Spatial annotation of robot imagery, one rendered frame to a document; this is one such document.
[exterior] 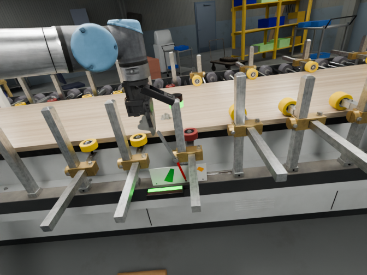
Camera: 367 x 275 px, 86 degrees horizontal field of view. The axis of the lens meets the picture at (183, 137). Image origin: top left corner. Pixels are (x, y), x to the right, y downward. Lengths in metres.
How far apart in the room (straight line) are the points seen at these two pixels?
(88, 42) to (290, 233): 1.62
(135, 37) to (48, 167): 1.01
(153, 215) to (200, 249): 0.40
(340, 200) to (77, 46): 1.69
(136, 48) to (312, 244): 1.56
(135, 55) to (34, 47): 0.26
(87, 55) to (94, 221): 1.34
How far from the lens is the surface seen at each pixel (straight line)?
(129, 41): 0.63
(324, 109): 1.23
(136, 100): 0.69
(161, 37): 6.98
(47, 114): 0.94
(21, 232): 2.00
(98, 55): 0.47
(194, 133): 0.93
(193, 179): 0.74
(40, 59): 0.48
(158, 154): 1.15
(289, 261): 1.60
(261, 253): 1.58
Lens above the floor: 1.35
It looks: 29 degrees down
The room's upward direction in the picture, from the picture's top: 8 degrees counter-clockwise
